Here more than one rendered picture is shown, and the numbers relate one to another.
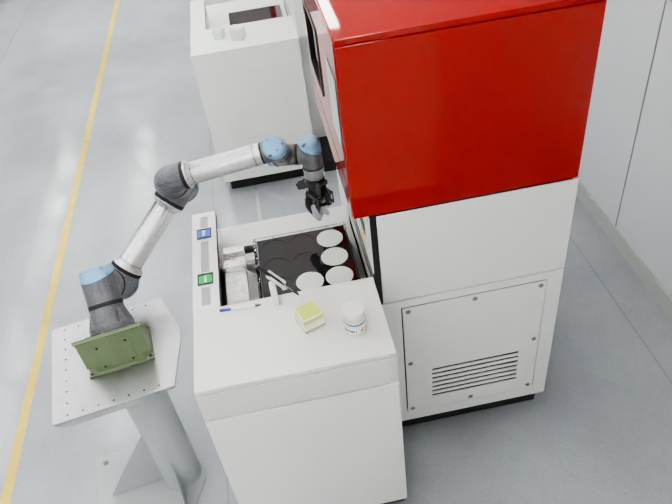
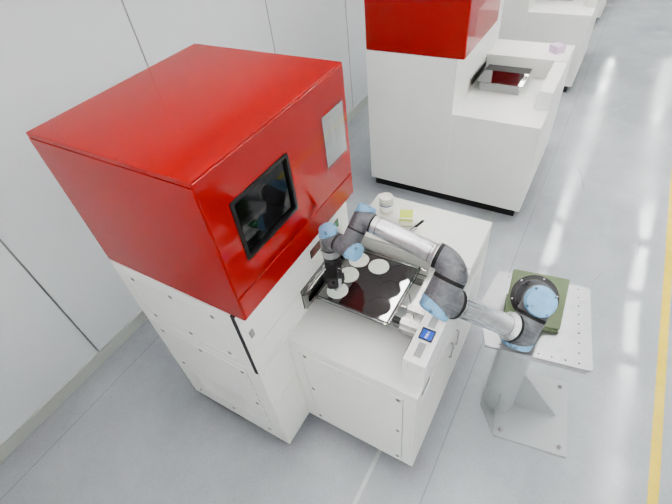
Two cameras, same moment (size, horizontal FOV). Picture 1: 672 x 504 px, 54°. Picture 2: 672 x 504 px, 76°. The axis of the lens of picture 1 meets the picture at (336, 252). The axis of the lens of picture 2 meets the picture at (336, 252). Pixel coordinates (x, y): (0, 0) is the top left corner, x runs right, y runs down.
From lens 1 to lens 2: 307 cm
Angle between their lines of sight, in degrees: 87
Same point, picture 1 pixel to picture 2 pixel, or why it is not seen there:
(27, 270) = not seen: outside the picture
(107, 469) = (557, 440)
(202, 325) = (469, 256)
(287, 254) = (375, 295)
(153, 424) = not seen: hidden behind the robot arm
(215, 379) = (476, 223)
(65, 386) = (579, 310)
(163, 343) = (496, 302)
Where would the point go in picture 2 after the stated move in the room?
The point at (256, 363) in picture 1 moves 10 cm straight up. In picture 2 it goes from (449, 219) to (451, 204)
